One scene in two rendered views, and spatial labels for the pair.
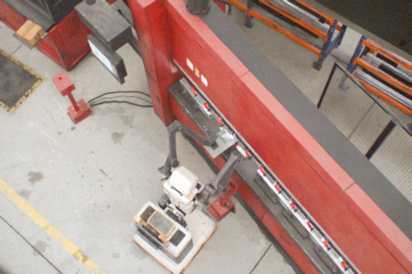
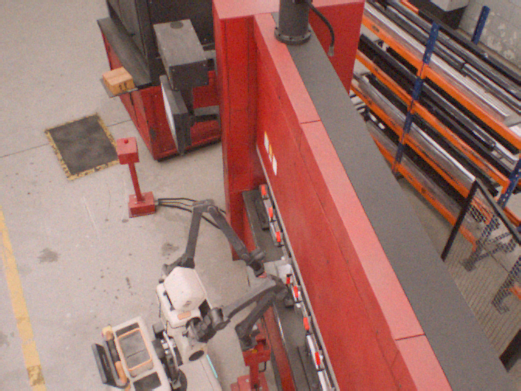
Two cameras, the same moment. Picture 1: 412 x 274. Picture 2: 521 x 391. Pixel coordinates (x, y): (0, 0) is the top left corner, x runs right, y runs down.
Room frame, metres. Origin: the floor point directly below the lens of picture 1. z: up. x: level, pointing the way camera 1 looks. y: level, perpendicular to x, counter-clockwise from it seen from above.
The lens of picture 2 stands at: (0.02, -0.80, 3.82)
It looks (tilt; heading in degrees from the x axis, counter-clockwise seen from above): 48 degrees down; 20
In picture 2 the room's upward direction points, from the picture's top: straight up
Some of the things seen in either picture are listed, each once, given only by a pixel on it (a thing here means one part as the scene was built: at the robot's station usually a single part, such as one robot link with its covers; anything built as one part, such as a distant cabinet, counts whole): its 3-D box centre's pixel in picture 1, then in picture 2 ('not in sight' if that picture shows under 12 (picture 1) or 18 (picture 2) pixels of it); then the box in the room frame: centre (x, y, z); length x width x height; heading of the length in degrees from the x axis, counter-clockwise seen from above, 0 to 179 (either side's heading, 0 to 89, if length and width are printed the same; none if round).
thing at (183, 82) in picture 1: (196, 98); (270, 213); (2.39, -0.08, 0.92); 0.50 x 0.06 x 0.10; 32
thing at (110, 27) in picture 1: (110, 42); (185, 95); (2.74, 0.68, 1.53); 0.51 x 0.25 x 0.85; 37
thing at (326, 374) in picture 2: (287, 190); (333, 371); (1.27, -0.78, 1.21); 0.15 x 0.09 x 0.17; 32
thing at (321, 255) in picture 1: (326, 260); not in sight; (0.70, -1.07, 0.89); 0.30 x 0.05 x 0.03; 32
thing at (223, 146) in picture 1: (218, 143); (268, 275); (1.85, -0.25, 1.00); 0.26 x 0.18 x 0.01; 122
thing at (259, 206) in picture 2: (188, 99); (260, 212); (2.40, 0.00, 0.89); 0.30 x 0.05 x 0.03; 32
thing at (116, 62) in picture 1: (108, 57); (177, 113); (2.65, 0.72, 1.42); 0.45 x 0.12 x 0.36; 37
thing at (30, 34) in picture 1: (28, 31); (117, 79); (3.31, 1.65, 1.04); 0.30 x 0.26 x 0.12; 46
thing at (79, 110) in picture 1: (71, 97); (134, 177); (2.80, 1.33, 0.41); 0.25 x 0.20 x 0.83; 122
